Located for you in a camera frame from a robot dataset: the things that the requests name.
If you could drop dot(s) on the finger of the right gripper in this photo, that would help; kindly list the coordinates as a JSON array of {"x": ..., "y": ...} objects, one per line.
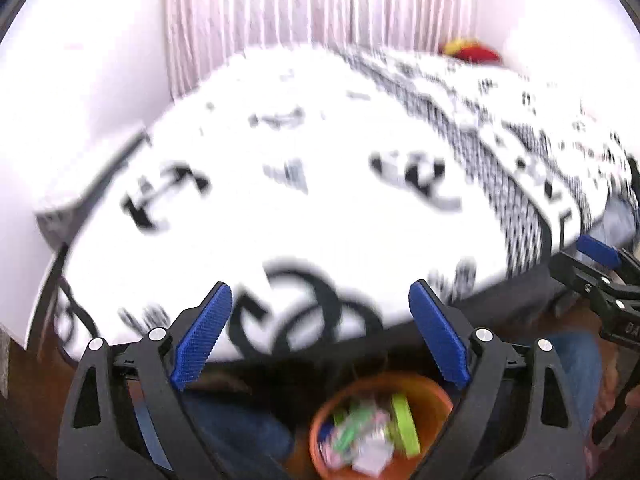
[{"x": 601, "y": 253}]

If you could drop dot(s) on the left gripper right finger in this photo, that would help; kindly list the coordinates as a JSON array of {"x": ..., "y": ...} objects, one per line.
[{"x": 514, "y": 417}]

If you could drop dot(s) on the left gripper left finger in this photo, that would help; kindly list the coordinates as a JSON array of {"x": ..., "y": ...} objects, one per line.
[{"x": 100, "y": 437}]

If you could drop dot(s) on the green seaweed snack bag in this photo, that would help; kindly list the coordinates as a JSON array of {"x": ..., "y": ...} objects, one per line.
[{"x": 404, "y": 428}]

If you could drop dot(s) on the orange trash bin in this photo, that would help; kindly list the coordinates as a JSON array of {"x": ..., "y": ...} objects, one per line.
[{"x": 351, "y": 435}]

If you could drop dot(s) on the right hand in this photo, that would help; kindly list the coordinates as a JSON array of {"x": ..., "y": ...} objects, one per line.
[{"x": 607, "y": 394}]

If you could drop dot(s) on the blue jeans leg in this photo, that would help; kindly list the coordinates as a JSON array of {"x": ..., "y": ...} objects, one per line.
[{"x": 580, "y": 358}]

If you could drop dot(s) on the pink fleece right sleeve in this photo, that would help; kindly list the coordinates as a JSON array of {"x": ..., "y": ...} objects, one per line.
[{"x": 622, "y": 463}]

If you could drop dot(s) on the red yellow pillow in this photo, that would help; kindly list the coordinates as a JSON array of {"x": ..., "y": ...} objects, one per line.
[{"x": 470, "y": 50}]

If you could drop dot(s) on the pink patterned curtain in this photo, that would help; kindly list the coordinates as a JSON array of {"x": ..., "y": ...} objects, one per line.
[{"x": 202, "y": 34}]

